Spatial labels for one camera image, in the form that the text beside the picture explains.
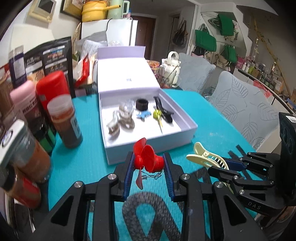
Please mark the yellow saucepan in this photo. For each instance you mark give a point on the yellow saucepan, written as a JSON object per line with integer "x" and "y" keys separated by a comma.
{"x": 96, "y": 10}

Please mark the red propeller toy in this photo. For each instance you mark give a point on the red propeller toy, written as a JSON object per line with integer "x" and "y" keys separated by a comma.
{"x": 148, "y": 164}

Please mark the red cylindrical canister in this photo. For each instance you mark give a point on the red cylindrical canister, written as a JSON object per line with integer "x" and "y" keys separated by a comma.
{"x": 51, "y": 86}

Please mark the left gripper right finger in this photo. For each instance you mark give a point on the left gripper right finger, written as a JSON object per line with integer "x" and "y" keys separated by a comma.
{"x": 211, "y": 205}

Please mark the pink lotion bottle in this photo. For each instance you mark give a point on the pink lotion bottle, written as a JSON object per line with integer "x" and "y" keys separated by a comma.
{"x": 25, "y": 99}

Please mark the beige marbled wavy hair claw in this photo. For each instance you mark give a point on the beige marbled wavy hair claw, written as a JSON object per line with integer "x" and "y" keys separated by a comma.
{"x": 125, "y": 119}

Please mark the black long hair claw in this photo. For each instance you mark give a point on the black long hair claw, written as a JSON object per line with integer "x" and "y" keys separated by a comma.
{"x": 165, "y": 114}

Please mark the white mini fridge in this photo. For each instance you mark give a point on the white mini fridge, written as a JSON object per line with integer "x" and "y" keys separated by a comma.
{"x": 120, "y": 32}

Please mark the glass mug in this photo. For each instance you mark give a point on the glass mug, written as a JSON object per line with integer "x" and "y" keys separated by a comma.
{"x": 168, "y": 76}

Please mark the woven straw fan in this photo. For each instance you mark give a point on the woven straw fan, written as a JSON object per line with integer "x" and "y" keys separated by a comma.
{"x": 76, "y": 36}

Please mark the open lavender gift box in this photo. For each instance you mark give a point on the open lavender gift box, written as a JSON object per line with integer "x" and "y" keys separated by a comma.
{"x": 122, "y": 74}

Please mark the cream yellow hair claw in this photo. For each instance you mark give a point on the cream yellow hair claw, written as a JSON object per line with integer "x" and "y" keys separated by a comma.
{"x": 205, "y": 158}

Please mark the brown entrance door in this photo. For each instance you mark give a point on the brown entrance door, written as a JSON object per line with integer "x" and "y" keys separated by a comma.
{"x": 145, "y": 33}

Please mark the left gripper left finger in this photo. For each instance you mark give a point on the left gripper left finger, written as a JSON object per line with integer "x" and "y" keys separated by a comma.
{"x": 69, "y": 218}

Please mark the gold framed picture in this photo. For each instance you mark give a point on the gold framed picture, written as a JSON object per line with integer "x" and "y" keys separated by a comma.
{"x": 72, "y": 8}

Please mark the purple instant noodle cup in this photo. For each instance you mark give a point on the purple instant noodle cup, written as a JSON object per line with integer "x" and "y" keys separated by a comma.
{"x": 154, "y": 65}

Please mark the grey leaf cushion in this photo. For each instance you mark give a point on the grey leaf cushion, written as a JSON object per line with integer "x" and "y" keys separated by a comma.
{"x": 194, "y": 72}
{"x": 246, "y": 107}

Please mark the yellow green lollipop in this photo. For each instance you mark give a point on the yellow green lollipop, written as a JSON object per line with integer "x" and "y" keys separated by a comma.
{"x": 157, "y": 115}

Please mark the blue fishbone clip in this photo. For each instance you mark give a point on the blue fishbone clip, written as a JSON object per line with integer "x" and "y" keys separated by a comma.
{"x": 143, "y": 114}

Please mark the clear plastic hair clip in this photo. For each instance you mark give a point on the clear plastic hair clip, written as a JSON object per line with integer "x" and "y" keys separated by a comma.
{"x": 126, "y": 108}

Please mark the far grey leaf cushion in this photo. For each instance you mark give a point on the far grey leaf cushion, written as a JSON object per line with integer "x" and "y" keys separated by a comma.
{"x": 194, "y": 72}

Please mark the dark blue bottle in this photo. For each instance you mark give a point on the dark blue bottle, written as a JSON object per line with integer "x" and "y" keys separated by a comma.
{"x": 17, "y": 67}

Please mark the cream white kettle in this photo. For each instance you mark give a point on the cream white kettle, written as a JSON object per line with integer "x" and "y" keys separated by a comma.
{"x": 171, "y": 60}

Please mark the green electric kettle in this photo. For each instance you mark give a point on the green electric kettle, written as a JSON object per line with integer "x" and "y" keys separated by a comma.
{"x": 120, "y": 8}

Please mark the beige wall intercom panel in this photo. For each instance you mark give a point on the beige wall intercom panel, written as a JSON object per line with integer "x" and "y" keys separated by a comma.
{"x": 42, "y": 10}

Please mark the black snack pouch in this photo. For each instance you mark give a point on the black snack pouch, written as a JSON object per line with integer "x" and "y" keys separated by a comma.
{"x": 55, "y": 55}

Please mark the green tote bag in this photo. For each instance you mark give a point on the green tote bag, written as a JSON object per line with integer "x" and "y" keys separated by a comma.
{"x": 205, "y": 41}

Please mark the near grey leaf cushion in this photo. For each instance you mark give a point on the near grey leaf cushion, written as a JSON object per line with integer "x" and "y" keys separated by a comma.
{"x": 246, "y": 107}

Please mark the white striped hair claw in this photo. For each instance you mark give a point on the white striped hair claw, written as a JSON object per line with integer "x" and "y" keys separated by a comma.
{"x": 113, "y": 126}

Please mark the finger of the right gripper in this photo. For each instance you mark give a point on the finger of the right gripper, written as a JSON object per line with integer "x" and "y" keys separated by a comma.
{"x": 228, "y": 176}
{"x": 238, "y": 164}

